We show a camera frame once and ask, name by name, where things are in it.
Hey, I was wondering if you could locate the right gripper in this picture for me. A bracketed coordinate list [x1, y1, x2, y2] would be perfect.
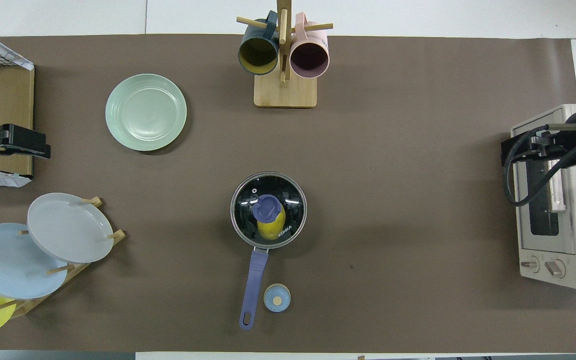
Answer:
[500, 129, 576, 167]

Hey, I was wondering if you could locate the glass lid with purple knob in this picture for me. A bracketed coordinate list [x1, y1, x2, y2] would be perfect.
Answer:
[231, 172, 307, 249]

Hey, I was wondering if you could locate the grey plate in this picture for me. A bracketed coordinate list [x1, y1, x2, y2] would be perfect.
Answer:
[27, 192, 115, 264]

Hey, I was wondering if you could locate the light green plate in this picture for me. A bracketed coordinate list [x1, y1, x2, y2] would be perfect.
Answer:
[105, 73, 188, 152]

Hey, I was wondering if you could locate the light blue plate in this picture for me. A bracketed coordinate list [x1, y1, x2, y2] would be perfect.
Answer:
[0, 223, 69, 300]

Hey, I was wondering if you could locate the wooden plate rack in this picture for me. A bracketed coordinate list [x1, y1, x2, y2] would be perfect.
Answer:
[0, 196, 127, 321]

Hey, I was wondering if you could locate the beige toaster oven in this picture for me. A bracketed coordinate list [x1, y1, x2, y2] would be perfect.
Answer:
[510, 104, 576, 290]

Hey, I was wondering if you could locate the brown table mat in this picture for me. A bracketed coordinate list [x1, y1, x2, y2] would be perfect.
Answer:
[0, 34, 576, 353]

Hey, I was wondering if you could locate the pink mug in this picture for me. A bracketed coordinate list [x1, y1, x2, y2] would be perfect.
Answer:
[290, 12, 330, 79]

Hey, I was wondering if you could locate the wooden mug tree stand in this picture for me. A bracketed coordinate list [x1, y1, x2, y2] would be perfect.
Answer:
[236, 0, 334, 109]

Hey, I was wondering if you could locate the dark teal mug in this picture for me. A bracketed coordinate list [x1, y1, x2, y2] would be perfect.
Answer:
[238, 11, 280, 76]

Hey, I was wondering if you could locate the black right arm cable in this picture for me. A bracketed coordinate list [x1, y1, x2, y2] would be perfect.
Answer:
[503, 125, 576, 207]

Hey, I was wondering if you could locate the dark saucepan with purple handle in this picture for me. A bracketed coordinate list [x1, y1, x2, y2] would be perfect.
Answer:
[230, 171, 308, 331]

